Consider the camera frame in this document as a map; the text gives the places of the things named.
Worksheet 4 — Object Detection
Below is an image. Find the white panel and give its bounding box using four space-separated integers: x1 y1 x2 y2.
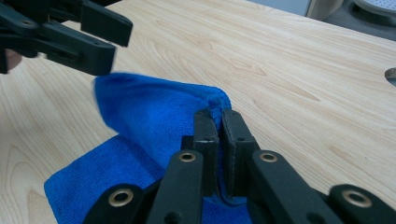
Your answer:
247 0 313 17

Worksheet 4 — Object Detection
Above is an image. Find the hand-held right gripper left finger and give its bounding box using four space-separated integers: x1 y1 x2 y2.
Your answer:
181 108 220 198

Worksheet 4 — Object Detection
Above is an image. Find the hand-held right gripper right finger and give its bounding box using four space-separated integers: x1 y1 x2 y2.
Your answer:
220 108 262 199

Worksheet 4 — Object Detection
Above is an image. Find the blue microfibre cloth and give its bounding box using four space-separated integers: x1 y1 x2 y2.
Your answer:
43 71 254 224

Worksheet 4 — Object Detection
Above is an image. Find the round table cable hole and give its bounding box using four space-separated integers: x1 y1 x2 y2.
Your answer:
384 67 396 89

